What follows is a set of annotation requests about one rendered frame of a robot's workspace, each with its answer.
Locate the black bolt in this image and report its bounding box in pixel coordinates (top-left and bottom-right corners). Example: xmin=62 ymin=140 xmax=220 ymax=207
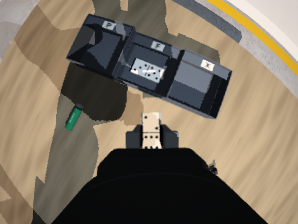
xmin=210 ymin=168 xmax=218 ymax=175

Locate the white domino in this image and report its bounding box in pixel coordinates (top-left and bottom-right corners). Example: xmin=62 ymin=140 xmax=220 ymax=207
xmin=131 ymin=58 xmax=164 ymax=83
xmin=141 ymin=113 xmax=161 ymax=148

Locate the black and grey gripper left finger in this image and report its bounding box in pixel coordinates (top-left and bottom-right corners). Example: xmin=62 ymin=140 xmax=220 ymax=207
xmin=125 ymin=124 xmax=143 ymax=148

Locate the dark grey rack of bins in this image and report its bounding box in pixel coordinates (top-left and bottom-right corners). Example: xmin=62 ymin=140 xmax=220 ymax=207
xmin=66 ymin=13 xmax=233 ymax=120

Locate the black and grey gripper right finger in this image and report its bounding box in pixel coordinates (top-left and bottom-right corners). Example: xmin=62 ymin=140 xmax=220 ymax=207
xmin=160 ymin=124 xmax=179 ymax=148

